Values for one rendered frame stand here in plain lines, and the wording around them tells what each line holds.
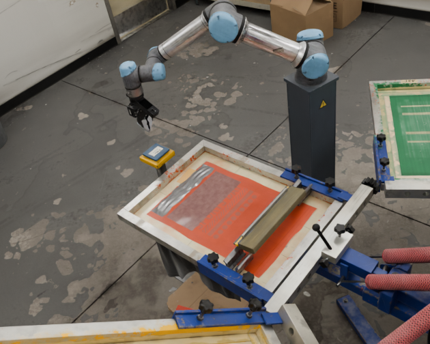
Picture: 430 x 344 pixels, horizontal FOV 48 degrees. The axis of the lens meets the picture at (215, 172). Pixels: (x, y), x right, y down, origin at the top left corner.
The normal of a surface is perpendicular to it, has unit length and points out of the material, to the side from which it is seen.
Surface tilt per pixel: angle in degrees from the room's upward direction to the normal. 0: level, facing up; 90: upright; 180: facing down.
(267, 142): 0
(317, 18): 90
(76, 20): 90
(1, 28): 90
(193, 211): 0
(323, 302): 0
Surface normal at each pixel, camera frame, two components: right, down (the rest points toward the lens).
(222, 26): -0.15, 0.62
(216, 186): -0.15, -0.74
